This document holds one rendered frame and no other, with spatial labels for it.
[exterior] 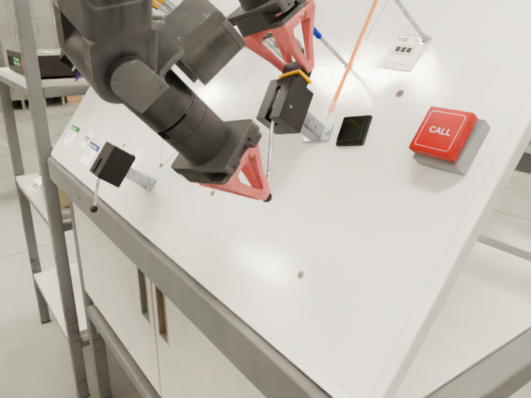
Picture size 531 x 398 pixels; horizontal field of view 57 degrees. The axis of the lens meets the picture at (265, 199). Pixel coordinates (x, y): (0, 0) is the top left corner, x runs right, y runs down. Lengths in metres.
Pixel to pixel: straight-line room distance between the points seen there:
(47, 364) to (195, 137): 1.70
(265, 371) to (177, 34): 0.37
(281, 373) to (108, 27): 0.38
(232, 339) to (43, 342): 1.65
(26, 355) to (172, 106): 1.79
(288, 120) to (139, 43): 0.23
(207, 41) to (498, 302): 0.61
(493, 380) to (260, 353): 0.29
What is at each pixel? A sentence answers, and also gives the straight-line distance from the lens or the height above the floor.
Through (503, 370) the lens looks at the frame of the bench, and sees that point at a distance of 0.72.
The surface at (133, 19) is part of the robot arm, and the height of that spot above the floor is 1.22.
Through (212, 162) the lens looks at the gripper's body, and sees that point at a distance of 0.51.
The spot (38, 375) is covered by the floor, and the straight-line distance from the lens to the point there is 2.07.
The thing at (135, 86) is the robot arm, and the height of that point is 1.16.
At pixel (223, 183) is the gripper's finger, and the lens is 0.52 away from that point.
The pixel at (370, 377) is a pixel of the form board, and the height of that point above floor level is 0.90.
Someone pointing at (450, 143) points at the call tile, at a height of 1.11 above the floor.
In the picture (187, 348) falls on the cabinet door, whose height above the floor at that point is 0.67.
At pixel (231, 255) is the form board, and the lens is 0.67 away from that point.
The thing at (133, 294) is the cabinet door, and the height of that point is 0.66.
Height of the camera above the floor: 1.22
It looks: 20 degrees down
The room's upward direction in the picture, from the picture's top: straight up
